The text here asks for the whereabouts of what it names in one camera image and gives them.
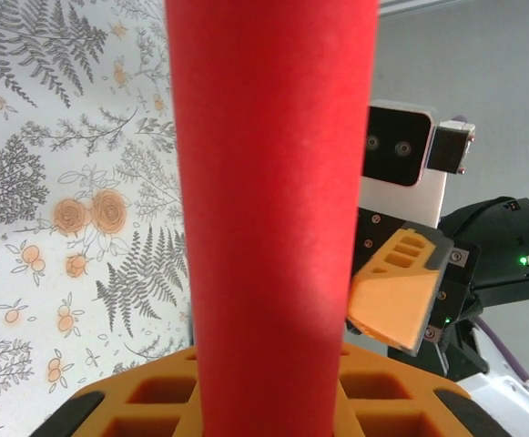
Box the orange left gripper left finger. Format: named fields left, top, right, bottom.
left=29, top=344, right=207, bottom=437

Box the floral patterned tablecloth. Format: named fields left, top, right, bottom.
left=0, top=0, right=193, bottom=437

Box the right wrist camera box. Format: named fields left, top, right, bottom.
left=361, top=103, right=450, bottom=229

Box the red cloth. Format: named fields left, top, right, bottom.
left=163, top=0, right=380, bottom=437

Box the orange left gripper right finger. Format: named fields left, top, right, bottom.
left=334, top=340, right=511, bottom=437

